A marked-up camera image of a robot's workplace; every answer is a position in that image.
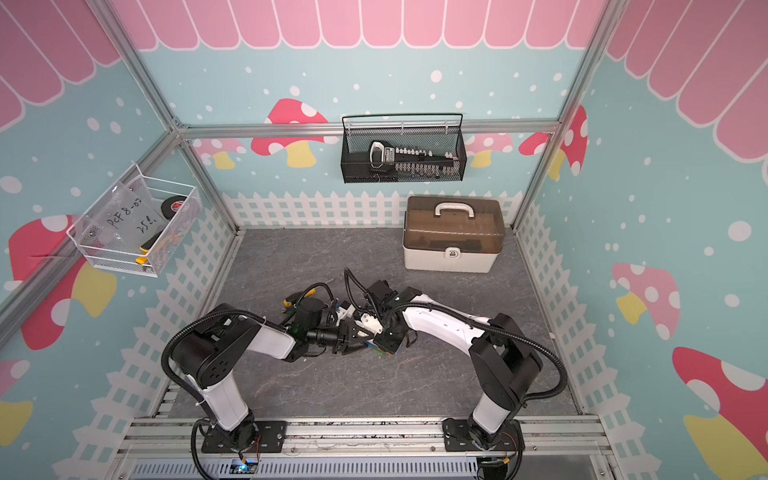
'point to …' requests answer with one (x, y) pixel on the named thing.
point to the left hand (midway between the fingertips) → (369, 346)
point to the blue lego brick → (370, 344)
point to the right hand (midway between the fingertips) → (388, 342)
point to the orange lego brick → (379, 348)
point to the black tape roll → (170, 206)
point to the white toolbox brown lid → (452, 233)
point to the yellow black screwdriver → (293, 298)
